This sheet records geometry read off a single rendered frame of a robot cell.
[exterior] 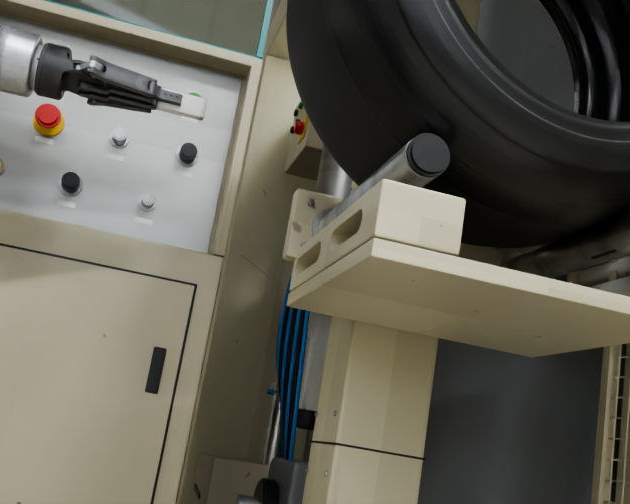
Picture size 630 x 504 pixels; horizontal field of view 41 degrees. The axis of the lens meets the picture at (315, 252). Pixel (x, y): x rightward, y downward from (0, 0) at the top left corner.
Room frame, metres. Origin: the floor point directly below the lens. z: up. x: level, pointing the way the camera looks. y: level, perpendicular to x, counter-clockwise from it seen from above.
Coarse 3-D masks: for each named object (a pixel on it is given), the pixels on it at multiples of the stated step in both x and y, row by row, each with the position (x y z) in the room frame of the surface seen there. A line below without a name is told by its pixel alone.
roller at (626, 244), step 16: (608, 224) 0.91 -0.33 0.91; (624, 224) 0.88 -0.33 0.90; (560, 240) 1.02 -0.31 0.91; (576, 240) 0.97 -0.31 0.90; (592, 240) 0.94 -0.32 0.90; (608, 240) 0.91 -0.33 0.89; (624, 240) 0.89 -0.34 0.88; (528, 256) 1.09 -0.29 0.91; (544, 256) 1.05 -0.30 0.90; (560, 256) 1.01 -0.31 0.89; (576, 256) 0.98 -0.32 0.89; (592, 256) 0.96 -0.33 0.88; (608, 256) 0.94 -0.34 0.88; (528, 272) 1.10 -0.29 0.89; (544, 272) 1.06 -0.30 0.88; (560, 272) 1.04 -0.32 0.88
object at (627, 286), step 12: (600, 264) 1.35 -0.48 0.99; (612, 264) 1.25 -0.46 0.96; (624, 264) 1.22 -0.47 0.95; (576, 276) 1.34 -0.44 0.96; (588, 276) 1.31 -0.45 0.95; (600, 276) 1.28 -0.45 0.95; (624, 276) 1.24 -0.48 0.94; (600, 288) 1.26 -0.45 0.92; (612, 288) 1.22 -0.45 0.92; (624, 288) 1.20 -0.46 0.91
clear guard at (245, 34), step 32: (64, 0) 1.33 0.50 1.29; (96, 0) 1.34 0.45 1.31; (128, 0) 1.35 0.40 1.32; (160, 0) 1.36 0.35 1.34; (192, 0) 1.37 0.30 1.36; (224, 0) 1.39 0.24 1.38; (256, 0) 1.40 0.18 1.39; (192, 32) 1.38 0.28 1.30; (224, 32) 1.39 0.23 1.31; (256, 32) 1.40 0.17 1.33
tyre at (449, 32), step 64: (320, 0) 0.83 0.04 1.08; (384, 0) 0.76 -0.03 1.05; (448, 0) 0.75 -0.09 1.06; (576, 0) 1.11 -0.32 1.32; (320, 64) 0.88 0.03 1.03; (384, 64) 0.78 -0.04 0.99; (448, 64) 0.76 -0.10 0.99; (576, 64) 1.13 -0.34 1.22; (320, 128) 0.95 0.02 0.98; (384, 128) 0.84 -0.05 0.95; (448, 128) 0.79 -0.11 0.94; (512, 128) 0.78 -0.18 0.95; (576, 128) 0.80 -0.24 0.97; (448, 192) 0.88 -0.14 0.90; (512, 192) 0.84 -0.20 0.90; (576, 192) 0.83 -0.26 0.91
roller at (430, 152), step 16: (416, 144) 0.76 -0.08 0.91; (432, 144) 0.77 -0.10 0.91; (400, 160) 0.78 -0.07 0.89; (416, 160) 0.76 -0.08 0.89; (432, 160) 0.77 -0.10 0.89; (448, 160) 0.77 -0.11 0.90; (384, 176) 0.83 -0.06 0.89; (400, 176) 0.80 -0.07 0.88; (416, 176) 0.78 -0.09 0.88; (432, 176) 0.77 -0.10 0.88; (352, 192) 0.95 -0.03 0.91; (336, 208) 1.01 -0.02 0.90; (320, 224) 1.08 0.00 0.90
